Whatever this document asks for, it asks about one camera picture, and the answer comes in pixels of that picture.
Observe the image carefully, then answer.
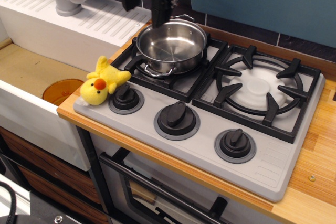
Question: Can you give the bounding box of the stainless steel pan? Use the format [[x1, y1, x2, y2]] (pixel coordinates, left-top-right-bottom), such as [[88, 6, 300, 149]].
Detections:
[[136, 15, 208, 78]]

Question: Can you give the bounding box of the white toy sink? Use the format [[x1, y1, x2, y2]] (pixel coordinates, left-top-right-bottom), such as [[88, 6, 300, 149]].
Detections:
[[1, 0, 151, 171]]

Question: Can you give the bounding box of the grey toy stove top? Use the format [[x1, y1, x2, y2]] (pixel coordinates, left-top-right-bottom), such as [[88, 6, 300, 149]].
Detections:
[[72, 20, 326, 203]]

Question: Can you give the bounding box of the black burner grate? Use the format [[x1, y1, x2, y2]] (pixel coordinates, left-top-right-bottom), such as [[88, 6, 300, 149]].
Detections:
[[192, 45, 322, 143], [111, 33, 228, 103]]

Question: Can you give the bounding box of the orange plastic plate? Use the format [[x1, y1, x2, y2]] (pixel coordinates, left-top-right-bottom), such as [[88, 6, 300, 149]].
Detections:
[[42, 79, 83, 106]]

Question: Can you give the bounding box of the yellow stuffed duck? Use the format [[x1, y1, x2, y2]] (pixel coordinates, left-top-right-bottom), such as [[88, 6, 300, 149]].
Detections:
[[80, 56, 131, 105]]

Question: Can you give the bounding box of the black right burner grate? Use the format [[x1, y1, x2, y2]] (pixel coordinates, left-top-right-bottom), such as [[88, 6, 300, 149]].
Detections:
[[192, 45, 322, 143]]

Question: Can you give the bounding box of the black stove knob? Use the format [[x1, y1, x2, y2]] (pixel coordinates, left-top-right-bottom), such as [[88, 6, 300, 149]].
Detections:
[[108, 84, 144, 115], [214, 129, 257, 164], [154, 101, 201, 141]]

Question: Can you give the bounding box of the black braided cable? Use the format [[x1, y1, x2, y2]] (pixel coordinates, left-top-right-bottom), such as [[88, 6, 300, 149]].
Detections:
[[0, 181, 18, 224]]

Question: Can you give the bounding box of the black middle stove knob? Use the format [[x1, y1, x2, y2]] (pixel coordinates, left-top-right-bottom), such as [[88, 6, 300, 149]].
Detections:
[[154, 101, 201, 141]]

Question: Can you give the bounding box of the black right stove knob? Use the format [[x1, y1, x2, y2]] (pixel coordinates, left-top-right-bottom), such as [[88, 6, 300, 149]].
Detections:
[[214, 129, 257, 164]]

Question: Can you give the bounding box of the wooden drawer front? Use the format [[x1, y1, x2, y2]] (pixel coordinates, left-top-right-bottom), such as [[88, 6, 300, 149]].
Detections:
[[1, 128, 110, 223]]

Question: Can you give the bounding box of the black left stove knob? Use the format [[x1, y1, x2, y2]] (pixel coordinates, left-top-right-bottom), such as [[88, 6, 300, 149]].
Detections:
[[108, 84, 144, 115]]

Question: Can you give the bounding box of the black left burner grate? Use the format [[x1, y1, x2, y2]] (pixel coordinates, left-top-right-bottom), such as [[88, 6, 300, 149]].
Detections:
[[111, 33, 228, 103]]

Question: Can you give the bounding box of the oven door with handle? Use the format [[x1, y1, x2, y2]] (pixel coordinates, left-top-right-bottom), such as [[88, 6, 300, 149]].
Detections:
[[98, 147, 237, 224]]

